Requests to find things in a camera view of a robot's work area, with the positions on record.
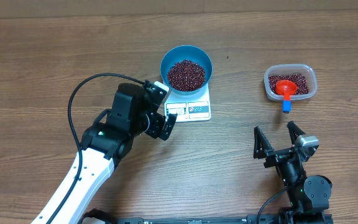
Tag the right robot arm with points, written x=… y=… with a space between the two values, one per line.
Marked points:
x=308 y=195

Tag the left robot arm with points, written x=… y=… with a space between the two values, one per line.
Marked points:
x=104 y=144

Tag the red adzuki beans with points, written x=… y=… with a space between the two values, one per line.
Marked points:
x=186 y=75

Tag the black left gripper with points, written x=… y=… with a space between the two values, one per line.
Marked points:
x=155 y=130

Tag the clear plastic container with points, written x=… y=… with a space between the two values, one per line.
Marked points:
x=288 y=69

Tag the teal plastic bowl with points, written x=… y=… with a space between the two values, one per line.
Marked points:
x=189 y=52

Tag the white digital kitchen scale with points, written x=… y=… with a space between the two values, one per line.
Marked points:
x=189 y=108

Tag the red measuring scoop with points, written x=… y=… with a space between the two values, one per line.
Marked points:
x=286 y=88

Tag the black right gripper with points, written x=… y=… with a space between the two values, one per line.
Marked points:
x=261 y=152

